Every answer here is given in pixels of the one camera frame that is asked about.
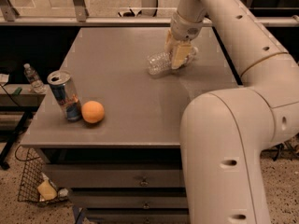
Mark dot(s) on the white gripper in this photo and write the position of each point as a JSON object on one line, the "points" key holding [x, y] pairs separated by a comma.
{"points": [[186, 30]]}

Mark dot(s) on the clear plastic water bottle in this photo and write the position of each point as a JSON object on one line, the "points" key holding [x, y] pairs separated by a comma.
{"points": [[160, 63]]}

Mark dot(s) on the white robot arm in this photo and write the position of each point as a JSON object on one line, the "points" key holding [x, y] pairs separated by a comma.
{"points": [[222, 133]]}

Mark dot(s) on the small water bottle on shelf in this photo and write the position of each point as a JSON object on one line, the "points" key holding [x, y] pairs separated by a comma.
{"points": [[34, 78]]}

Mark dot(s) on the yellow bottle in basket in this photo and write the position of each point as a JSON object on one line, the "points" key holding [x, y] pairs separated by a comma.
{"points": [[47, 191]]}

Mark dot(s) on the orange ball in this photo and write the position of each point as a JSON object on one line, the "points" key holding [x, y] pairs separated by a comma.
{"points": [[92, 112]]}

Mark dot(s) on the blue silver energy drink can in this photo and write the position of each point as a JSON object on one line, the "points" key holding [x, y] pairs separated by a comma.
{"points": [[65, 93]]}

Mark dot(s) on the green small object on shelf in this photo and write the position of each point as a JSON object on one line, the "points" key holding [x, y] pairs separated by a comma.
{"points": [[17, 91]]}

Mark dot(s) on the grey metal railing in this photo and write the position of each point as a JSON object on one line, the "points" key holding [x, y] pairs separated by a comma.
{"points": [[275, 13]]}

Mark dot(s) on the low side shelf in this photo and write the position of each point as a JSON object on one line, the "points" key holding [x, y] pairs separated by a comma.
{"points": [[13, 107]]}

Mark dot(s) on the black wire basket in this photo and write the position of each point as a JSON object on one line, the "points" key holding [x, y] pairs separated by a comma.
{"points": [[31, 178]]}

